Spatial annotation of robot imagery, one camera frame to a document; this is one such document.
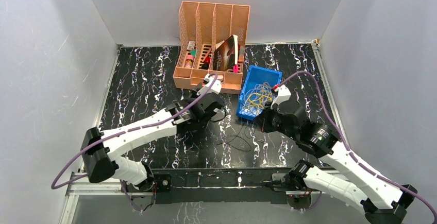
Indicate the dark book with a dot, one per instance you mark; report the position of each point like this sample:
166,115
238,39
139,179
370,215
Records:
226,55

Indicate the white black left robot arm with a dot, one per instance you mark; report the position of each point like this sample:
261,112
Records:
104,150

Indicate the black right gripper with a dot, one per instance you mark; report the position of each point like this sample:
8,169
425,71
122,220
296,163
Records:
262,119

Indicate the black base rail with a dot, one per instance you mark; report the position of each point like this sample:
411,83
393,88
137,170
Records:
226,185

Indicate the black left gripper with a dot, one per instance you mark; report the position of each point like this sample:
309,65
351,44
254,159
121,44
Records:
216,100

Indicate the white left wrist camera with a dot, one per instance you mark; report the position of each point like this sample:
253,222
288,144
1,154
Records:
211,83

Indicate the pink sticker roll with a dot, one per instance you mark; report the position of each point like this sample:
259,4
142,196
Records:
189,61

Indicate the pink marker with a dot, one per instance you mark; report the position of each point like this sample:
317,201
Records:
236,68

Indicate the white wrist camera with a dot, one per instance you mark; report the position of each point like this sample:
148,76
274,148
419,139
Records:
282,93
211,83

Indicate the red black bottle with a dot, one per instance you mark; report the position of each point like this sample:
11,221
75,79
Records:
206,63

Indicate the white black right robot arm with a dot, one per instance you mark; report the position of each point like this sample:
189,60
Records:
379,201

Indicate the blue plastic bin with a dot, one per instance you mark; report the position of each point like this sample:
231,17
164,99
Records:
257,91

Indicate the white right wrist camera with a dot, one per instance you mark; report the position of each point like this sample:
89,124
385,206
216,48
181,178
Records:
282,93

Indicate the pink desk organizer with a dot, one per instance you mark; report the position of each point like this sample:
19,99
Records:
203,28

